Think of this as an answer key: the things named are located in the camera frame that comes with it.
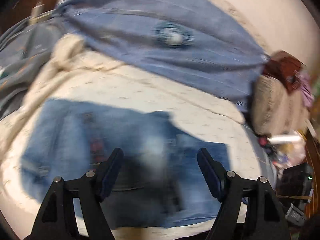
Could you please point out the blue plaid blanket with emblem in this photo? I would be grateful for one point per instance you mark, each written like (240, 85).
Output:
(190, 41)

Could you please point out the cream floral quilt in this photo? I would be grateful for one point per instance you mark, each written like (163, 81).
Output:
(76, 73)

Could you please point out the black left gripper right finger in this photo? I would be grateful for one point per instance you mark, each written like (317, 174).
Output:
(249, 208)

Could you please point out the light blue denim pants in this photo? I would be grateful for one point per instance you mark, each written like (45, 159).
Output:
(159, 183)

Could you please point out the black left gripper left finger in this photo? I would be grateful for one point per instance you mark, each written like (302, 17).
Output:
(56, 216)

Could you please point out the black electronic box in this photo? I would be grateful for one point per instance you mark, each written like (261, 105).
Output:
(295, 185)

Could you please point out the white tube object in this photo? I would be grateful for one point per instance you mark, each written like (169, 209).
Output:
(285, 138)

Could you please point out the white charger with cable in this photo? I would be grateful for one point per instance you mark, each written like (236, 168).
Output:
(38, 14)

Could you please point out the beige striped pillow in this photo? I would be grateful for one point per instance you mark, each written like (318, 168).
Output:
(274, 110)

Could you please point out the grey pillow with logo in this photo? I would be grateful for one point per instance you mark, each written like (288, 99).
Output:
(25, 49)

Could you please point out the brown wooden headboard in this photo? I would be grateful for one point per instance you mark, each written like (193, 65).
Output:
(27, 2)

